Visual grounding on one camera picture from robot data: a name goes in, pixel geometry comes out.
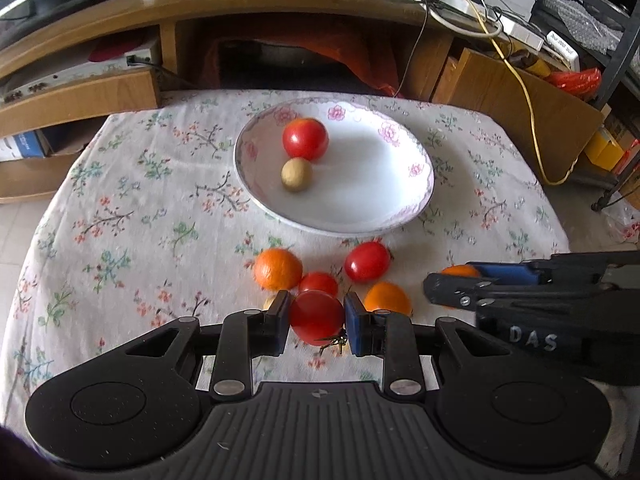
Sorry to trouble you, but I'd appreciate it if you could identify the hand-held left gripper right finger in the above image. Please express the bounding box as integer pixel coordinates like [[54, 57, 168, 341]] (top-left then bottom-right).
[[344, 292, 506, 402]]

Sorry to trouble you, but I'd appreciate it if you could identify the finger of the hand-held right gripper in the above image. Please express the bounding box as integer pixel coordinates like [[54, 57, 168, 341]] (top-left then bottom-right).
[[466, 251, 640, 286], [423, 273, 618, 312]]

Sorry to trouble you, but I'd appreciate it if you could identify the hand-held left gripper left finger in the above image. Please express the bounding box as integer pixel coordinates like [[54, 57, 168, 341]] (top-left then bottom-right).
[[123, 290, 293, 402]]

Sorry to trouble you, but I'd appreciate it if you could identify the small orange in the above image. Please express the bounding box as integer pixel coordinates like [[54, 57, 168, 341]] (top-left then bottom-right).
[[363, 281, 412, 317], [441, 264, 482, 280]]

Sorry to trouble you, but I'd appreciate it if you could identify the red tomato with stem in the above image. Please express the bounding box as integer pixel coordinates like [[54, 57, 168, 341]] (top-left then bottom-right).
[[289, 290, 347, 347]]

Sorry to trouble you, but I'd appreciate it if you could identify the large orange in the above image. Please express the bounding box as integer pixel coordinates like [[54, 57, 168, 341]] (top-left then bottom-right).
[[253, 248, 304, 292]]

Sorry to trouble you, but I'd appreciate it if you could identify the small red tomato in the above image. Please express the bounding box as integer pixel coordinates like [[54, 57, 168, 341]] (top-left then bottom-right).
[[344, 241, 392, 283], [298, 271, 340, 297]]

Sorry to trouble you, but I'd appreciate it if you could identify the white floral-rim plate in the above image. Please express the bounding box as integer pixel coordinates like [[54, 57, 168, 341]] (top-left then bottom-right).
[[234, 100, 435, 235]]

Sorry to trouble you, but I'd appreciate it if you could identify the yellow box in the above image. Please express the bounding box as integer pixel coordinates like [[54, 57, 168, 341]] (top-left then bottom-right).
[[584, 127, 627, 172]]

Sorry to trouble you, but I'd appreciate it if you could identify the floral tablecloth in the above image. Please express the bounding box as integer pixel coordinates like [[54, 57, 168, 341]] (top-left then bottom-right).
[[0, 89, 573, 426]]

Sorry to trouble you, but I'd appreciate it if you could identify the cardboard box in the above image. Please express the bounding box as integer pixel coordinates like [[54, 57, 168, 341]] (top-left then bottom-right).
[[432, 47, 604, 186]]

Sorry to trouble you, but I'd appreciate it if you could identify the large red tomato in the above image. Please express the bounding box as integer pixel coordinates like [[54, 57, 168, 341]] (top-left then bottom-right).
[[282, 117, 330, 162]]

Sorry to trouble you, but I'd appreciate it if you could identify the orange plastic bag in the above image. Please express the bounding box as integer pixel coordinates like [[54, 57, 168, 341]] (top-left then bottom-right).
[[546, 68, 602, 102]]

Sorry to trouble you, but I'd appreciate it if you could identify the black metal rack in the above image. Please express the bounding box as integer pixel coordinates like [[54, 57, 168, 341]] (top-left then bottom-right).
[[529, 0, 640, 212]]

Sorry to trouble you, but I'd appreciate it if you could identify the orange cloth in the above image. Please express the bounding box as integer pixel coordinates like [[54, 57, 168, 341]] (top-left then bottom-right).
[[210, 25, 402, 97]]

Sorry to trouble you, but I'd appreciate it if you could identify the bubble wrap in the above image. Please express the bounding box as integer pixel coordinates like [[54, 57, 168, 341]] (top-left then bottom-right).
[[542, 0, 640, 57]]

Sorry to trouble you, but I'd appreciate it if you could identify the white flat device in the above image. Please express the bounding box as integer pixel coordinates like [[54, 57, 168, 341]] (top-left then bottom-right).
[[435, 0, 502, 37]]

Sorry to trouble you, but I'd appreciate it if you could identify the blue box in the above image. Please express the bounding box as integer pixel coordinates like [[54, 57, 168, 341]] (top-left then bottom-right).
[[0, 130, 51, 162]]

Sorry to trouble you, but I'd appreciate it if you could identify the red cloth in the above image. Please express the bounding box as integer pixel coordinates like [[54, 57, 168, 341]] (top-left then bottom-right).
[[89, 34, 147, 62]]

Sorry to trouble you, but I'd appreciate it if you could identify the silver media player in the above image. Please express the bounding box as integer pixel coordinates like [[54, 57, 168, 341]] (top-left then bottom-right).
[[0, 40, 163, 107]]

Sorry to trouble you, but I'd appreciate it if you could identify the yellow cable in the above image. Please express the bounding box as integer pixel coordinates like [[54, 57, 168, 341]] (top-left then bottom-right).
[[397, 0, 577, 187]]

